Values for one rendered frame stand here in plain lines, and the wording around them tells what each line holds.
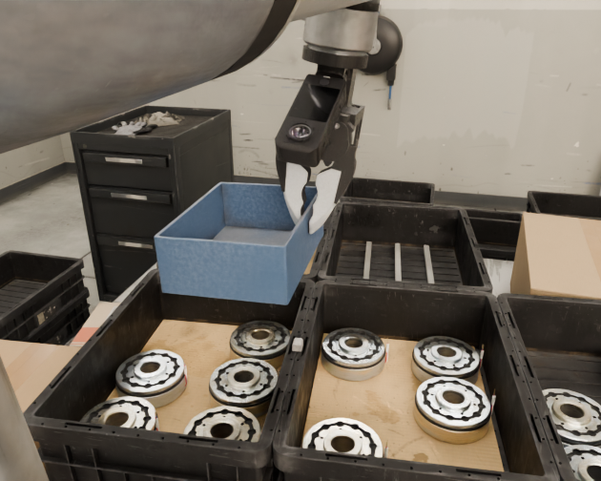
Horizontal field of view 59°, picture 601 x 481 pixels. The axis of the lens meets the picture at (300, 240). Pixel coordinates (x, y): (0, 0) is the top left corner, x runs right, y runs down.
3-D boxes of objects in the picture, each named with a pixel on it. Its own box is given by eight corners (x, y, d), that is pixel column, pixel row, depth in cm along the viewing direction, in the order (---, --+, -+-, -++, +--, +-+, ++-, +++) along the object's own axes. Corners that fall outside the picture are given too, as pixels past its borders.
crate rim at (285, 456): (560, 507, 54) (565, 490, 53) (269, 470, 58) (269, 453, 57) (492, 303, 90) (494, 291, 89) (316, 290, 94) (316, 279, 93)
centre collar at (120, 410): (128, 437, 69) (127, 433, 69) (91, 434, 69) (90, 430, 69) (142, 410, 73) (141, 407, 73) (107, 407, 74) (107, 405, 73)
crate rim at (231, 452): (269, 470, 58) (268, 453, 57) (17, 439, 62) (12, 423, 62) (316, 290, 94) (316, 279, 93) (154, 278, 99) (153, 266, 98)
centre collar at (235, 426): (234, 450, 67) (233, 447, 67) (196, 444, 68) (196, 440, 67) (245, 423, 71) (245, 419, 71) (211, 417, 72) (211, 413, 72)
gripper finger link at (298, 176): (313, 218, 70) (325, 150, 66) (300, 235, 65) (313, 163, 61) (290, 212, 71) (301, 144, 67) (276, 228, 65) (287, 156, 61)
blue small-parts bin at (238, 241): (287, 305, 58) (285, 246, 55) (160, 292, 61) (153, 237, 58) (323, 234, 76) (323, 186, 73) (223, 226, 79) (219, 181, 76)
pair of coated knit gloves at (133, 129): (133, 140, 212) (132, 133, 211) (91, 137, 217) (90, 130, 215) (162, 127, 234) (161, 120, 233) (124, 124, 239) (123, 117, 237)
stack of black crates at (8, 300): (30, 451, 160) (-6, 324, 141) (-53, 433, 166) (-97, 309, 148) (106, 369, 195) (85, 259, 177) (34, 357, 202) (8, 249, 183)
